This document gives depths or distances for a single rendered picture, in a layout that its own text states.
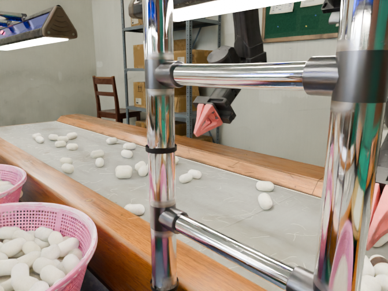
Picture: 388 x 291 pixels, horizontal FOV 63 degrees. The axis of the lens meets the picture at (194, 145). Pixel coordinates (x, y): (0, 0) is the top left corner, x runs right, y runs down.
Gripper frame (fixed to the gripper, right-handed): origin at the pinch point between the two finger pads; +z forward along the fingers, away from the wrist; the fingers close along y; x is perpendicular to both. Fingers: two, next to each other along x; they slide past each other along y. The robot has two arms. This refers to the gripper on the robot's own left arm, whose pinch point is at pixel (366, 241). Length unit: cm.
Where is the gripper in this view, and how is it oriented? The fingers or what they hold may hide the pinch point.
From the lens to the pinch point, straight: 45.3
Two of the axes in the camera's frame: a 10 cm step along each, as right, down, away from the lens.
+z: -5.6, 7.3, -3.9
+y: 7.0, 1.7, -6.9
